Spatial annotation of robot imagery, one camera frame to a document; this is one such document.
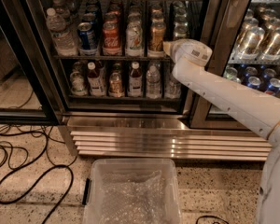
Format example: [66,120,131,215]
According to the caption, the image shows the green soda can front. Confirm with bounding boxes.
[173,25,189,41]

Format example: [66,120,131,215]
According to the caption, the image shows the green soda can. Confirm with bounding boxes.
[173,25,189,41]
[174,16,188,26]

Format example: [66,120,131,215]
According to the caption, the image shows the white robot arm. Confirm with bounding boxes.
[163,39,280,224]

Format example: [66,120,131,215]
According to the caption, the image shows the gold brown soda can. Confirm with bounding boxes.
[148,21,166,57]

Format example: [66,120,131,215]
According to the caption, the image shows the white green 7up can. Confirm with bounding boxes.
[125,22,144,57]

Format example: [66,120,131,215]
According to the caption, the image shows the red coca cola can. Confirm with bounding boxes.
[103,21,122,55]

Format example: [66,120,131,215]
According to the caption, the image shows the stainless steel fridge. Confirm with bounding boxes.
[25,0,272,161]

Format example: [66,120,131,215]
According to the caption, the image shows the orange can bottom shelf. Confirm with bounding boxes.
[108,73,124,97]

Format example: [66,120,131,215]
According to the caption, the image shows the blue pepsi can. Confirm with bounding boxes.
[77,22,98,55]

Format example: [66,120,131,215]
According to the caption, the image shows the right glass fridge door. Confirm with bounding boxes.
[189,0,280,132]

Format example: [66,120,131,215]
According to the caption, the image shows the clear jar bottom shelf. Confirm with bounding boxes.
[70,71,88,96]

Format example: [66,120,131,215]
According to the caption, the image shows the clear water bottle middle shelf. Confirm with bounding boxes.
[46,7,77,56]

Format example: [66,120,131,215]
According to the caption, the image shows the open glass fridge door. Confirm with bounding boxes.
[0,0,62,125]

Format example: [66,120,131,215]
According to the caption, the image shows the dark tea bottle white cap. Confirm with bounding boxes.
[128,62,143,97]

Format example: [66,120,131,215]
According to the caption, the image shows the red juice bottle white cap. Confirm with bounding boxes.
[87,62,105,97]

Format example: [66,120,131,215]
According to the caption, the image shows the clear plastic storage bin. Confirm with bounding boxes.
[82,158,182,224]

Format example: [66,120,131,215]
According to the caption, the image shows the bubble wrap sheet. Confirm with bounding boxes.
[99,171,166,224]

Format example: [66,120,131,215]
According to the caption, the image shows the black floor cable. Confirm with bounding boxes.
[0,123,78,224]

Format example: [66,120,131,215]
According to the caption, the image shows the black cable bottom edge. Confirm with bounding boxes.
[195,215,231,224]

